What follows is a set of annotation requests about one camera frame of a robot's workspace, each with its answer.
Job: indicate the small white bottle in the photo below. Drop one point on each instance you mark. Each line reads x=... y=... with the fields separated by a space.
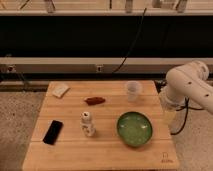
x=87 y=124

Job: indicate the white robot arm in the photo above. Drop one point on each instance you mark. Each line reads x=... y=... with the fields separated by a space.
x=186 y=81

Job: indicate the brown red oblong object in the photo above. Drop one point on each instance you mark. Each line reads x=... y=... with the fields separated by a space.
x=94 y=100

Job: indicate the clear plastic cup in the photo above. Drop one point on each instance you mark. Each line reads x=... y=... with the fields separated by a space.
x=133 y=90

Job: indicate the wooden board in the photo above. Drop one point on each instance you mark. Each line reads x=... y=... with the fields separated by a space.
x=104 y=151

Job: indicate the white sponge block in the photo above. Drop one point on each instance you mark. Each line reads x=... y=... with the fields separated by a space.
x=60 y=90

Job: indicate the green bowl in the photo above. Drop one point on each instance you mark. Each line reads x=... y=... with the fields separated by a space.
x=134 y=129

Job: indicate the black phone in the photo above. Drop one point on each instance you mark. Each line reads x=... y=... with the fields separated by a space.
x=53 y=132

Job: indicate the grey metal rail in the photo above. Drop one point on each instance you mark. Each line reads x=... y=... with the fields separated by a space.
x=95 y=65

